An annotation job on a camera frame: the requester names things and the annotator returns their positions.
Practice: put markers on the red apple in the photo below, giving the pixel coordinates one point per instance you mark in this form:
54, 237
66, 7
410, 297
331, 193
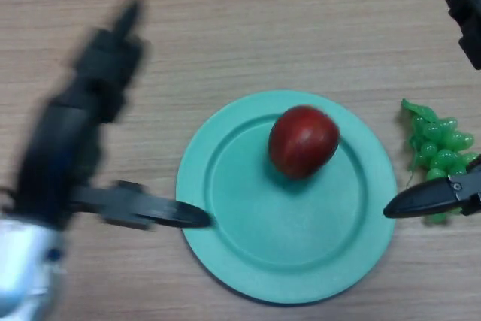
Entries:
304, 142

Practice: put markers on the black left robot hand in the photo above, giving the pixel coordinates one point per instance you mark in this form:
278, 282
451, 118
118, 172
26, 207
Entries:
60, 148

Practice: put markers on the green round plate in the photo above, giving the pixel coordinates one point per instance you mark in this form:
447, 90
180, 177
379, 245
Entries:
293, 231

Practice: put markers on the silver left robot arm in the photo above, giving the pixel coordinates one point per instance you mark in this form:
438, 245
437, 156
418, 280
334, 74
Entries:
22, 276

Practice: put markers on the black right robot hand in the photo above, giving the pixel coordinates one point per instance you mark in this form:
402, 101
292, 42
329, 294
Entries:
421, 198

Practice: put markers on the green grape bunch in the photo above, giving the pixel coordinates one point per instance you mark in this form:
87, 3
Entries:
439, 140

